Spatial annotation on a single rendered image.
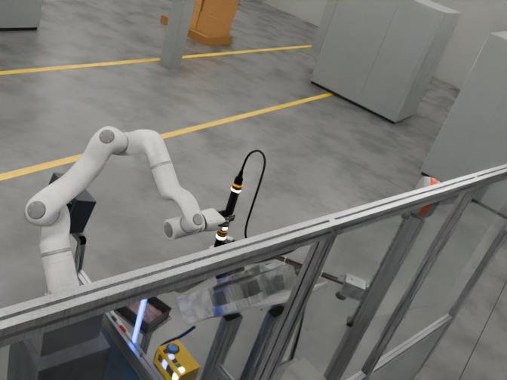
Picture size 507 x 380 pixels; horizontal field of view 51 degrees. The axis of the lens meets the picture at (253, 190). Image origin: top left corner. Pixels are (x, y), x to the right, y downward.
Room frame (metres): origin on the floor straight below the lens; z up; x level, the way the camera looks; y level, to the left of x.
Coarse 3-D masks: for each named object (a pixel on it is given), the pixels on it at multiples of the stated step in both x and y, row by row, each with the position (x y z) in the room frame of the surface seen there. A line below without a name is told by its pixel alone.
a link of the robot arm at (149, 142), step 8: (128, 136) 1.97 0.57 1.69; (136, 136) 1.92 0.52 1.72; (144, 136) 1.91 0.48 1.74; (152, 136) 1.92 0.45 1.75; (160, 136) 1.94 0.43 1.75; (128, 144) 1.95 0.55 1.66; (136, 144) 1.91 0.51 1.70; (144, 144) 1.89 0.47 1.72; (152, 144) 1.90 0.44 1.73; (160, 144) 1.91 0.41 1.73; (128, 152) 1.95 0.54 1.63; (136, 152) 1.92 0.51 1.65; (144, 152) 1.90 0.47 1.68; (152, 152) 1.88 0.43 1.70; (160, 152) 1.89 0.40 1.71; (152, 160) 1.87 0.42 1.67; (160, 160) 1.87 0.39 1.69; (168, 160) 1.89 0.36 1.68
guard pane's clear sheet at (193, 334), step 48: (480, 192) 1.95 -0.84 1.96; (336, 240) 1.23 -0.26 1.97; (384, 240) 1.46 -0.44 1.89; (432, 240) 1.78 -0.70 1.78; (480, 240) 2.24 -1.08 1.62; (192, 288) 0.85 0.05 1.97; (240, 288) 0.97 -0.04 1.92; (288, 288) 1.13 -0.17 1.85; (336, 288) 1.33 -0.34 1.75; (384, 288) 1.61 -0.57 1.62; (432, 288) 2.03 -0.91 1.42; (48, 336) 0.62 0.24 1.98; (96, 336) 0.69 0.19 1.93; (144, 336) 0.78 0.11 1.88; (192, 336) 0.89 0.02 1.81; (240, 336) 1.03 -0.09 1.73; (336, 336) 1.46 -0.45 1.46; (384, 336) 1.83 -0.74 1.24
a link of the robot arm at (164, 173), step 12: (156, 168) 1.85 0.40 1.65; (168, 168) 1.86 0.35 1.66; (156, 180) 1.84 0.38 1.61; (168, 180) 1.83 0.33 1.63; (168, 192) 1.80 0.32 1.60; (180, 192) 1.80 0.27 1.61; (180, 204) 1.75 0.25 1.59; (192, 204) 1.76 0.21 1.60; (192, 216) 1.73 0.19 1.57; (192, 228) 1.71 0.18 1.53
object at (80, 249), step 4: (80, 236) 2.04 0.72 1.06; (84, 244) 2.03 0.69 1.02; (76, 248) 2.02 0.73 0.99; (80, 248) 2.01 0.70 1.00; (84, 248) 2.03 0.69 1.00; (76, 252) 2.02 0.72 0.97; (80, 252) 2.01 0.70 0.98; (76, 256) 2.02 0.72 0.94; (80, 256) 2.03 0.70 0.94; (76, 260) 2.01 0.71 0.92; (80, 260) 2.03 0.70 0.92; (76, 264) 2.01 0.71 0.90; (80, 264) 2.02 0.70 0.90; (76, 268) 2.01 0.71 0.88; (80, 268) 2.03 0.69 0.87
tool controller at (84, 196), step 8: (56, 176) 2.17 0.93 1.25; (48, 184) 2.18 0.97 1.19; (72, 200) 2.04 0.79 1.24; (80, 200) 2.05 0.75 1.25; (88, 200) 2.08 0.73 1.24; (72, 208) 2.02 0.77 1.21; (80, 208) 2.05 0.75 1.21; (88, 208) 2.08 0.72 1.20; (72, 216) 2.02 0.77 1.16; (80, 216) 2.05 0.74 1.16; (88, 216) 2.09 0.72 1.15; (72, 224) 2.03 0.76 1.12; (80, 224) 2.06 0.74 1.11; (72, 232) 2.03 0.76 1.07; (80, 232) 2.06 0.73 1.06
